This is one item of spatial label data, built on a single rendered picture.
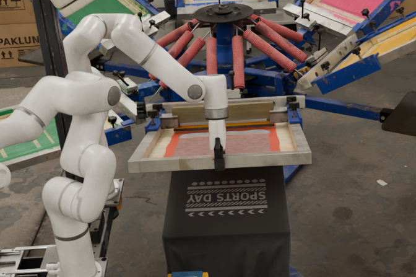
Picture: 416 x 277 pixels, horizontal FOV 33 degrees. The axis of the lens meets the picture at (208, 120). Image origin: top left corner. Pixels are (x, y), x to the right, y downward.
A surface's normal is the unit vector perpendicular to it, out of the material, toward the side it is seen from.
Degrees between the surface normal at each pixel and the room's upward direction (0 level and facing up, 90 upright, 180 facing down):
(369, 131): 0
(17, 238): 0
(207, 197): 0
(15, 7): 90
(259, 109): 74
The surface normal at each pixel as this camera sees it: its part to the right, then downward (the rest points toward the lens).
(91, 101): 0.80, 0.25
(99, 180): 0.70, 0.15
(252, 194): -0.07, -0.89
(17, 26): -0.02, 0.44
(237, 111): -0.05, 0.18
